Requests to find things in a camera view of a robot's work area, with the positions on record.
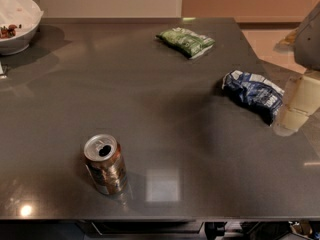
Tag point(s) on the green chip bag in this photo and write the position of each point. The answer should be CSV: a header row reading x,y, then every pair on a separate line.
x,y
189,43

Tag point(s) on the white bowl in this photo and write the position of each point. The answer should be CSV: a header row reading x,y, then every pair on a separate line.
x,y
26,16

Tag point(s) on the blue chip bag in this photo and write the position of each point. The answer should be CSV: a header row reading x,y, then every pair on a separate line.
x,y
254,92

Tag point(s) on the orange soda can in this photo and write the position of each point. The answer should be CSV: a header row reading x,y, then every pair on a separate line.
x,y
105,163

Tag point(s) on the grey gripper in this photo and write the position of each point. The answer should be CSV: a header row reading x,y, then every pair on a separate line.
x,y
308,40

